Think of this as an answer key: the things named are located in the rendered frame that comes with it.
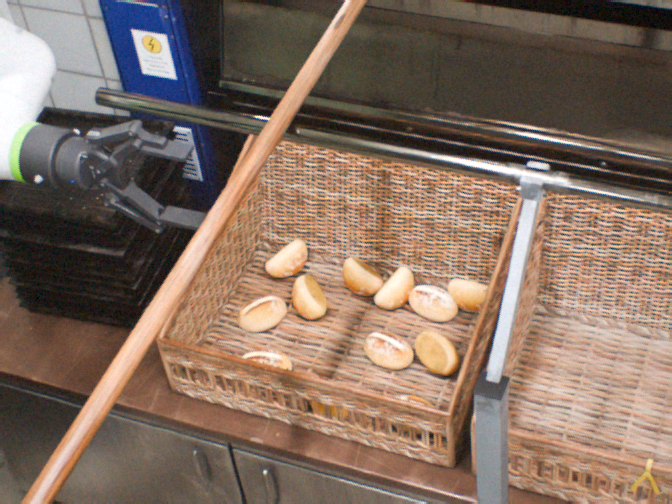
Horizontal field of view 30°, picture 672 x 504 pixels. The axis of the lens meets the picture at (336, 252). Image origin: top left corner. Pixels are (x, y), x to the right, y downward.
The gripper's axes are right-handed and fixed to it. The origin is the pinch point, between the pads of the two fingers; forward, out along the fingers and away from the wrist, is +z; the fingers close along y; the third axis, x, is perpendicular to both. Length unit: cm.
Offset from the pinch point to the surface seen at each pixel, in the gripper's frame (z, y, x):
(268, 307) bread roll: -8, 56, -25
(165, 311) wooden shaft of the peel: 7.5, -0.1, 22.2
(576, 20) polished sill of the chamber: 41, 2, -55
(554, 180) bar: 48, 2, -18
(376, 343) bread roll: 15, 56, -23
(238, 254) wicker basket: -18, 54, -35
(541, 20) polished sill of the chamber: 36, 3, -55
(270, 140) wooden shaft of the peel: 7.2, -0.6, -12.0
